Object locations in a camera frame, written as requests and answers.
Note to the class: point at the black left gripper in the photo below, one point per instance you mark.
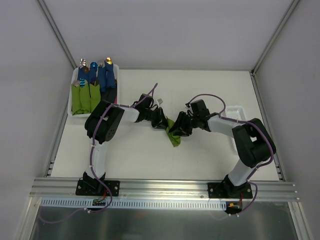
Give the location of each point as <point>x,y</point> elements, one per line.
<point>158,118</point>

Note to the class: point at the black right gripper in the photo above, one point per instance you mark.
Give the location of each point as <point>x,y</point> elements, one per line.
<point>186,123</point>

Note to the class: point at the green paper napkin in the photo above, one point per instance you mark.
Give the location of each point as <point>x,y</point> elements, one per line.
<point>175,140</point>

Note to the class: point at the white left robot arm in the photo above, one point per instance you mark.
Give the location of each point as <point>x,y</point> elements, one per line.
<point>101,126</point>

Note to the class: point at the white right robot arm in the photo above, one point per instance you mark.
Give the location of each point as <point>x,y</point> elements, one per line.
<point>253,144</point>

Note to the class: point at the pink rolled napkin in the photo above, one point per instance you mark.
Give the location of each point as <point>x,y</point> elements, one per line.
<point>115,99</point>

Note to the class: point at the dark rolled napkin bundle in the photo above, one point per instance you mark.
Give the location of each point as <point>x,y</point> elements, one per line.
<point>109,95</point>

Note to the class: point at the green rolled napkin bundle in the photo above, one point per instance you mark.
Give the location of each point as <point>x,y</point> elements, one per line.
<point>95,95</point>
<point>84,94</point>
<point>75,91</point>

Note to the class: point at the white perforated utensil tray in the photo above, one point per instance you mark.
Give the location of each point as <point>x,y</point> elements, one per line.
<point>237,113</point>

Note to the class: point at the white bin of rolled napkins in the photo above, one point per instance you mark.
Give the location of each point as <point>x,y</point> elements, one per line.
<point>74,77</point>

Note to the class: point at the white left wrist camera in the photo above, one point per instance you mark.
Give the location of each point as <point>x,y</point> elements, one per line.
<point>159,101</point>

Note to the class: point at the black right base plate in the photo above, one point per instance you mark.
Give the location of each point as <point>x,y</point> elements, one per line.
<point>225,190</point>

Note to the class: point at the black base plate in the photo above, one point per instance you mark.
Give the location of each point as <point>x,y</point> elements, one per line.
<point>92,187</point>
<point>225,190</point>

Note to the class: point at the white slotted cable duct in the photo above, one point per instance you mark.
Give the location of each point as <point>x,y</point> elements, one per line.
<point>92,203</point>

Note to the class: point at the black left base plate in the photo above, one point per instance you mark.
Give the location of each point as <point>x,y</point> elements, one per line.
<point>92,187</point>

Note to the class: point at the aluminium mounting rail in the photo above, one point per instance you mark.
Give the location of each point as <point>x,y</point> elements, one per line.
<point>153,189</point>

